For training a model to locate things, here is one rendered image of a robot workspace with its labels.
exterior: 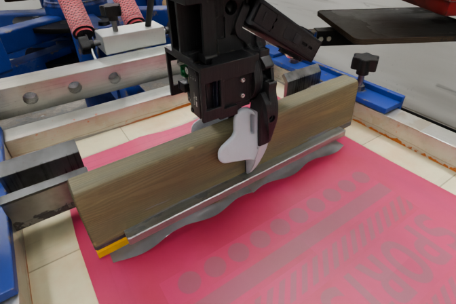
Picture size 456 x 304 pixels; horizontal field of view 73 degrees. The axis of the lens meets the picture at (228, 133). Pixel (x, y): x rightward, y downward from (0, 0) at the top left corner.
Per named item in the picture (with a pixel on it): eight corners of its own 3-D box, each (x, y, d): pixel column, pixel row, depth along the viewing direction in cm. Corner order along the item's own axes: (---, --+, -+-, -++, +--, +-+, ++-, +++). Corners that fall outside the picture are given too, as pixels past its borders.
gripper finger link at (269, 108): (239, 137, 35) (233, 61, 31) (252, 131, 36) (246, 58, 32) (266, 152, 31) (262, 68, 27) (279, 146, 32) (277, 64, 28)
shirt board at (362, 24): (416, 26, 134) (422, 7, 129) (487, 59, 100) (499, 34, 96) (105, 36, 127) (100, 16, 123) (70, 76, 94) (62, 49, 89)
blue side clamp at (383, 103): (393, 131, 54) (406, 95, 50) (376, 140, 51) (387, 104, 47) (278, 75, 74) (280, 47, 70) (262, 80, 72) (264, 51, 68)
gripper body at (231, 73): (169, 99, 33) (153, -26, 26) (235, 80, 37) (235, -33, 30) (205, 131, 28) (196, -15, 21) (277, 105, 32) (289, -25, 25)
